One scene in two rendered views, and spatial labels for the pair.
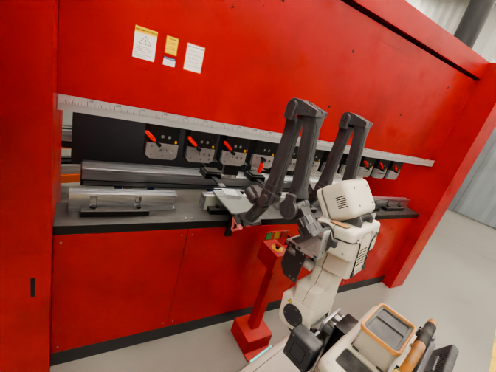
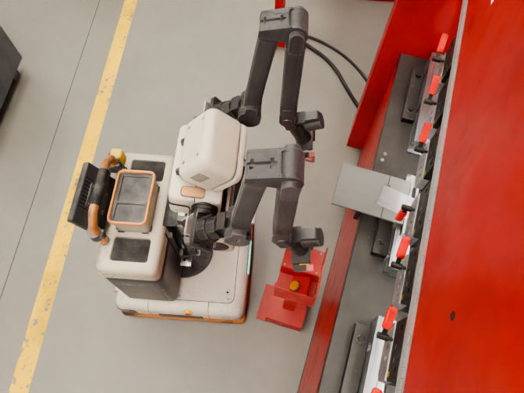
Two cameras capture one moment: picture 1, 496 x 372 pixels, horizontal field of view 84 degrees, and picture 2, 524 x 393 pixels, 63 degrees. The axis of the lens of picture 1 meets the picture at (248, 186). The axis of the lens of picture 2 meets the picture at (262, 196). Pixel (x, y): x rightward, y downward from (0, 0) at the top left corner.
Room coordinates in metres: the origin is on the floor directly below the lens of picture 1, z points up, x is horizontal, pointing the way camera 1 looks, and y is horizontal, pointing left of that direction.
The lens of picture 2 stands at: (1.74, -0.72, 2.40)
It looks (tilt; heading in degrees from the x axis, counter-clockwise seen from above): 64 degrees down; 142
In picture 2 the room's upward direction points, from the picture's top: 2 degrees clockwise
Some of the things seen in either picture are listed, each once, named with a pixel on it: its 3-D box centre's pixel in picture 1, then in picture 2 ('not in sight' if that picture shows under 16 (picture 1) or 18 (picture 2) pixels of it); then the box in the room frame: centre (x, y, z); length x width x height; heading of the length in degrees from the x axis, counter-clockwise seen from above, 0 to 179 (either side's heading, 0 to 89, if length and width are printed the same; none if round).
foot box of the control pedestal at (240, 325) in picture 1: (252, 335); (283, 305); (1.45, -0.32, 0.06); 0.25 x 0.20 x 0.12; 37
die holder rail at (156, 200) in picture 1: (126, 199); (426, 102); (1.24, 0.58, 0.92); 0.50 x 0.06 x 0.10; 125
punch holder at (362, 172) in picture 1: (362, 165); not in sight; (2.23, -0.84, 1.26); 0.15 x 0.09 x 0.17; 125
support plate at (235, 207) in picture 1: (235, 201); (371, 192); (1.44, 0.04, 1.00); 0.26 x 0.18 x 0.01; 35
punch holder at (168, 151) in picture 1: (161, 140); (454, 69); (1.31, 0.47, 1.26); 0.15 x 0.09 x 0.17; 125
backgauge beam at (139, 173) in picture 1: (253, 181); not in sight; (2.04, -0.03, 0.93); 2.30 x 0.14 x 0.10; 125
